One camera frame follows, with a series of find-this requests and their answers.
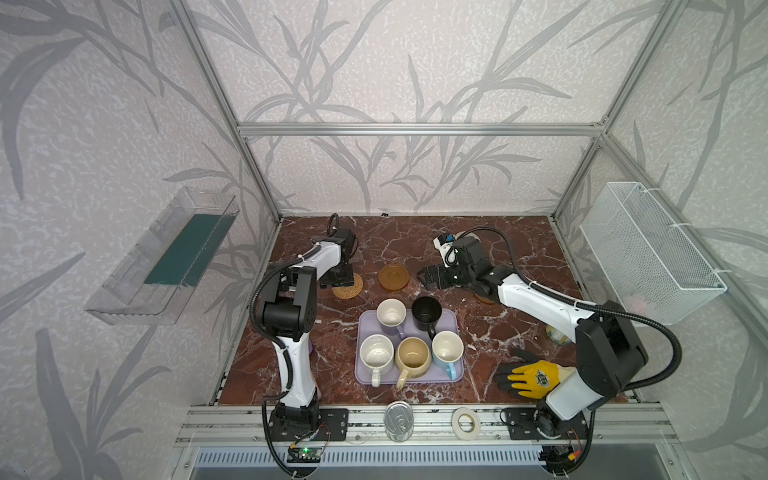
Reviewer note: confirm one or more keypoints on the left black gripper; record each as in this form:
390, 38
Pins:
342, 275

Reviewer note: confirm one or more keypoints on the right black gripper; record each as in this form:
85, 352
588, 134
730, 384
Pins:
442, 275

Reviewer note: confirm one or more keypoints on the brown wooden coaster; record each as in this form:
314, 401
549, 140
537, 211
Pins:
484, 300
394, 277

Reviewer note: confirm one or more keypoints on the white mug lavender handle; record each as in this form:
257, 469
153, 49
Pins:
391, 315

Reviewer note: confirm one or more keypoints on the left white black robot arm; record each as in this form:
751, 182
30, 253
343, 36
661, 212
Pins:
283, 310

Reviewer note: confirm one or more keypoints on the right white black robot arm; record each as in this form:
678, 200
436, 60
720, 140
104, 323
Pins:
609, 351

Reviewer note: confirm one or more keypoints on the lavender plastic tray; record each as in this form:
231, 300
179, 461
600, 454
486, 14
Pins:
369, 325

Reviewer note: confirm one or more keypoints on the black mug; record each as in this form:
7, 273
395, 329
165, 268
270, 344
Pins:
426, 312

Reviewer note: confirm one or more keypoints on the large white mug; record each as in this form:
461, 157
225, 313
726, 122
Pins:
376, 354

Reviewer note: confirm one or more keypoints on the beige mug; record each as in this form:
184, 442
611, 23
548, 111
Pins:
413, 360

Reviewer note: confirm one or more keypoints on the green labelled tin can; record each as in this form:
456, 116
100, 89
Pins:
556, 336

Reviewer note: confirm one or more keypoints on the yellow black work glove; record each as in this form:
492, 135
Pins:
533, 380

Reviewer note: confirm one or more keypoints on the clear glass jar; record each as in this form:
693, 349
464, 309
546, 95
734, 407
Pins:
399, 421

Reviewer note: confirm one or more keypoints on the white tape roll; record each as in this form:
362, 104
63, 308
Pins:
466, 424

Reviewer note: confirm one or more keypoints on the pink object in basket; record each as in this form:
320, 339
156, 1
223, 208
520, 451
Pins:
636, 304

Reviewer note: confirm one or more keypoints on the green lit circuit board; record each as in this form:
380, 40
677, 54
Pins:
298, 454

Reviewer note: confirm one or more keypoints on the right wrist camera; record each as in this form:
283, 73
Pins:
451, 249

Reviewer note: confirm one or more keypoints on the white mug blue handle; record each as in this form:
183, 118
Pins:
447, 353

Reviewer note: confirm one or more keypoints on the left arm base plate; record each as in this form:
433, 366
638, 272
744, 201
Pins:
331, 425

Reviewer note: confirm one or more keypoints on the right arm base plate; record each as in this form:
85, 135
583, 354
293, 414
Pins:
532, 423

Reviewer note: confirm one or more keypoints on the white wire basket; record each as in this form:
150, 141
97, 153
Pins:
643, 250

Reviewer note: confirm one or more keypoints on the clear wall shelf green mat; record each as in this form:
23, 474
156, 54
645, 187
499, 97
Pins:
157, 278

